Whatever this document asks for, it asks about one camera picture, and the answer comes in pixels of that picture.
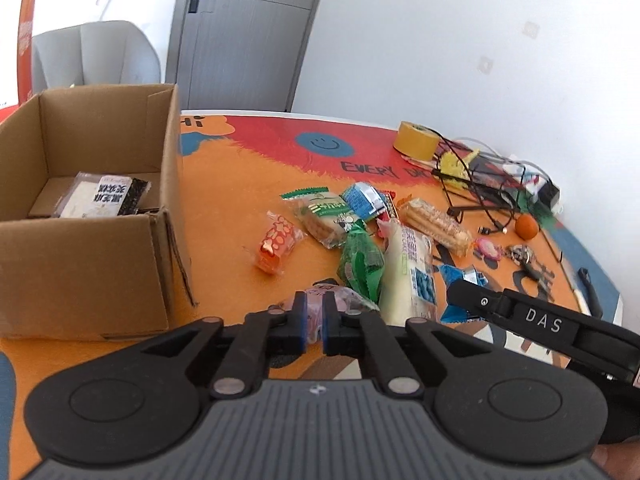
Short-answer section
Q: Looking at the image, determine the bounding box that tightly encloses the green snack packet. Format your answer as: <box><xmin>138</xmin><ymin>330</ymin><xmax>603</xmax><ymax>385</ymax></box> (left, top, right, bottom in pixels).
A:
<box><xmin>337</xmin><ymin>222</ymin><xmax>387</xmax><ymax>303</ymax></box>

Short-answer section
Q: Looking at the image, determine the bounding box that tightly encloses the white cable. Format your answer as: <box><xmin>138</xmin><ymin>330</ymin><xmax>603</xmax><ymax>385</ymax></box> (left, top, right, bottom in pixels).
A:
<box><xmin>455</xmin><ymin>137</ymin><xmax>541</xmax><ymax>171</ymax></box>

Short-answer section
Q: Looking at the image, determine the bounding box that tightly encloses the small red snack packet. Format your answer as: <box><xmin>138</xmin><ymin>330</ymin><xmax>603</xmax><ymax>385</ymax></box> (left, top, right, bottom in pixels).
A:
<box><xmin>377</xmin><ymin>191</ymin><xmax>401</xmax><ymax>221</ymax></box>

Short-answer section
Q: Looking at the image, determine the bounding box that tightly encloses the black power adapter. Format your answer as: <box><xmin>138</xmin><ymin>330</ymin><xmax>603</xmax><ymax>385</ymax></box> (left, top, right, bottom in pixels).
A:
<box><xmin>537</xmin><ymin>182</ymin><xmax>562</xmax><ymax>208</ymax></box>

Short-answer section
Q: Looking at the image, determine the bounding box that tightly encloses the long clear wafer packet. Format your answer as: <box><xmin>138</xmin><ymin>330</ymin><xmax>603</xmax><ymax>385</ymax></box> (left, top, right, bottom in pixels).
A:
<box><xmin>399</xmin><ymin>198</ymin><xmax>474</xmax><ymax>257</ymax></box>

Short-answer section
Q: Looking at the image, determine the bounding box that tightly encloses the orange white snack packet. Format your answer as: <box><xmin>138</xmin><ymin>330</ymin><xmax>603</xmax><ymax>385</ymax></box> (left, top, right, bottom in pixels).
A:
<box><xmin>256</xmin><ymin>210</ymin><xmax>307</xmax><ymax>275</ymax></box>

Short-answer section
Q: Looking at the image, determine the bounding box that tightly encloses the grey door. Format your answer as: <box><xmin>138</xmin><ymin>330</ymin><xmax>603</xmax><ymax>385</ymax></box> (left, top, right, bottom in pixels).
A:
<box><xmin>167</xmin><ymin>0</ymin><xmax>331</xmax><ymax>113</ymax></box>

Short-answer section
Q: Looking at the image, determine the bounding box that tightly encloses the blue foil snack packet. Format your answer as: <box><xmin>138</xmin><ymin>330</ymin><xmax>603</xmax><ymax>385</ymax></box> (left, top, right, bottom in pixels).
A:
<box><xmin>439</xmin><ymin>264</ymin><xmax>490</xmax><ymax>322</ymax></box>

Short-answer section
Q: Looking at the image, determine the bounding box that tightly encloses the orange standing banner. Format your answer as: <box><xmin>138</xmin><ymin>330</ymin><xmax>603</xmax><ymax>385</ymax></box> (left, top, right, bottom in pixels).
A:
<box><xmin>0</xmin><ymin>0</ymin><xmax>41</xmax><ymax>126</ymax></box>

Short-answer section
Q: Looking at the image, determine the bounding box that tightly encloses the brown cardboard box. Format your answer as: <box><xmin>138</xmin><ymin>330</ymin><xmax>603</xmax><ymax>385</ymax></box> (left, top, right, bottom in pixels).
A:
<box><xmin>0</xmin><ymin>83</ymin><xmax>198</xmax><ymax>342</ymax></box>

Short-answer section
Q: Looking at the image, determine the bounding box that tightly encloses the black usb cable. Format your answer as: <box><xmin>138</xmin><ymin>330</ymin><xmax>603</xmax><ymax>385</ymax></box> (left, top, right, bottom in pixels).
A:
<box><xmin>430</xmin><ymin>130</ymin><xmax>531</xmax><ymax>226</ymax></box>
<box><xmin>477</xmin><ymin>180</ymin><xmax>521</xmax><ymax>236</ymax></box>

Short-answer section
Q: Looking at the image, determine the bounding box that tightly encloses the black folding stand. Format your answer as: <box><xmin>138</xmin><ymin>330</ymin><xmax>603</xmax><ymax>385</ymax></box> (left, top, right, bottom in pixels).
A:
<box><xmin>432</xmin><ymin>160</ymin><xmax>523</xmax><ymax>223</ymax></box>

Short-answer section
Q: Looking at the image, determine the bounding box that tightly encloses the blue white snack packet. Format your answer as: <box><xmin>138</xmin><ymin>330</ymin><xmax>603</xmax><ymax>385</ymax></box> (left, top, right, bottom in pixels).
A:
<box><xmin>341</xmin><ymin>182</ymin><xmax>396</xmax><ymax>222</ymax></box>

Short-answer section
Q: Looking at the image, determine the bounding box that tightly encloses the pink clear snack packet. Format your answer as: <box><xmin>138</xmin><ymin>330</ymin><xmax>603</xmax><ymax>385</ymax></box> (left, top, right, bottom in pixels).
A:
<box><xmin>270</xmin><ymin>282</ymin><xmax>381</xmax><ymax>346</ymax></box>

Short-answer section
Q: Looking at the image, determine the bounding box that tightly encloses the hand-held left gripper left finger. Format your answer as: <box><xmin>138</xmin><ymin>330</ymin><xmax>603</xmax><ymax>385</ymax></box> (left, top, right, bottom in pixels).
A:
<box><xmin>142</xmin><ymin>292</ymin><xmax>307</xmax><ymax>396</ymax></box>

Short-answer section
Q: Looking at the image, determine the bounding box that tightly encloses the pink keychain charm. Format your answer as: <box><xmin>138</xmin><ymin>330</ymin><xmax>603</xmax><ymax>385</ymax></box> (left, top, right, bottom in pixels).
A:
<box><xmin>475</xmin><ymin>237</ymin><xmax>502</xmax><ymax>260</ymax></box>

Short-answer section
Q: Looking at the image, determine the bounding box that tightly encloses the black and white snack packet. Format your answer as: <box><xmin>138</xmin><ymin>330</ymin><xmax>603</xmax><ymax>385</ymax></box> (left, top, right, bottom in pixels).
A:
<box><xmin>60</xmin><ymin>172</ymin><xmax>151</xmax><ymax>218</ymax></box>

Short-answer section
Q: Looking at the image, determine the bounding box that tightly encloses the green label cracker packet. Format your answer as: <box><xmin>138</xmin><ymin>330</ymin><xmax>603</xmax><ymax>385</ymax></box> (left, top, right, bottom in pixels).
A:
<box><xmin>280</xmin><ymin>186</ymin><xmax>362</xmax><ymax>250</ymax></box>

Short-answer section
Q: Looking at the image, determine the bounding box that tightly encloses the grey chair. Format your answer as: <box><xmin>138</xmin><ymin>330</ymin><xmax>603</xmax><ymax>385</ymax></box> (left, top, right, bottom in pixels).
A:
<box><xmin>31</xmin><ymin>20</ymin><xmax>162</xmax><ymax>103</ymax></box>

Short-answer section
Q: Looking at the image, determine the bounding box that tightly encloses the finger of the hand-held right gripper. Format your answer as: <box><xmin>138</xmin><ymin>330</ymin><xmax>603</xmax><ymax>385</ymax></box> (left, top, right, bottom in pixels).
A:
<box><xmin>446</xmin><ymin>280</ymin><xmax>511</xmax><ymax>329</ymax></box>

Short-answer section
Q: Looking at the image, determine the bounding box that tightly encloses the black car key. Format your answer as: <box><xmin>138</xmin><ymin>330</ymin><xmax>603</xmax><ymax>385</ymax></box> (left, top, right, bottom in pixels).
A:
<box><xmin>522</xmin><ymin>262</ymin><xmax>556</xmax><ymax>288</ymax></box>

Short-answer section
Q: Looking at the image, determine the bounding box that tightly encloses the yellow tape roll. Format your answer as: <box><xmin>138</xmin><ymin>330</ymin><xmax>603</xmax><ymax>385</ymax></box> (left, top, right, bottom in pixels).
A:
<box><xmin>392</xmin><ymin>121</ymin><xmax>441</xmax><ymax>161</ymax></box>

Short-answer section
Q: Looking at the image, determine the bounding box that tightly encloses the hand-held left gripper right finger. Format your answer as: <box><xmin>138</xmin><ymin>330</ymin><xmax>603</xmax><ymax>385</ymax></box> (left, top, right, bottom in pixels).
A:
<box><xmin>322</xmin><ymin>292</ymin><xmax>493</xmax><ymax>396</ymax></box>

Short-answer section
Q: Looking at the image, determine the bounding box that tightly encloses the long white bread packet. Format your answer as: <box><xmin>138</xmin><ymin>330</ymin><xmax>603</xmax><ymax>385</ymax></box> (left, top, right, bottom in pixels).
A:
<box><xmin>378</xmin><ymin>217</ymin><xmax>440</xmax><ymax>325</ymax></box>

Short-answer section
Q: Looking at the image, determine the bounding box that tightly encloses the white power strip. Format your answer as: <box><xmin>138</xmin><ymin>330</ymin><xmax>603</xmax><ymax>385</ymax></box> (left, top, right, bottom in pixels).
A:
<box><xmin>505</xmin><ymin>157</ymin><xmax>551</xmax><ymax>197</ymax></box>

